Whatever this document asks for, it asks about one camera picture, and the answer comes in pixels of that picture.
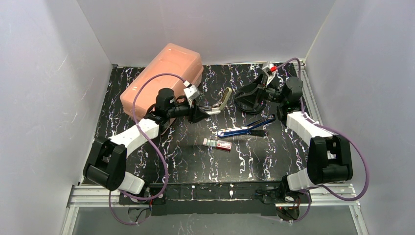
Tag beige small stapler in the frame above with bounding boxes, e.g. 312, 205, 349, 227
200, 87, 232, 115

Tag blue stapler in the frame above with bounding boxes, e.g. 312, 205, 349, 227
217, 115, 276, 138

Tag red white staple box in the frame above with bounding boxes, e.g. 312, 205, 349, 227
203, 138, 232, 151

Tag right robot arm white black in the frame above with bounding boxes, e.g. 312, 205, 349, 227
234, 75, 353, 193

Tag pink plastic storage box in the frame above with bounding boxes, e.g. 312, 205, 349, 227
120, 43, 204, 121

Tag coiled black cable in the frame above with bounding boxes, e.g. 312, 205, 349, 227
234, 91, 270, 115

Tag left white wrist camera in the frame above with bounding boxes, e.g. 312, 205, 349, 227
184, 85, 200, 106

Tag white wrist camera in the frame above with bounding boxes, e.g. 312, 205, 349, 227
184, 85, 200, 106
262, 61, 277, 79

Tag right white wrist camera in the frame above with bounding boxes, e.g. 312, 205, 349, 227
262, 61, 277, 79

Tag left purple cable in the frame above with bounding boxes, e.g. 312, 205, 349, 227
108, 72, 190, 226

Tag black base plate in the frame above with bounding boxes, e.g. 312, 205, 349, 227
119, 181, 309, 219

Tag aluminium frame rail right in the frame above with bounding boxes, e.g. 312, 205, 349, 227
295, 58, 345, 182

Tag aluminium frame rail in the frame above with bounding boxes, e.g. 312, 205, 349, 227
66, 184, 361, 208
295, 58, 345, 182

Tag aluminium frame rail front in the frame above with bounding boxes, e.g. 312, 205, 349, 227
66, 184, 361, 208

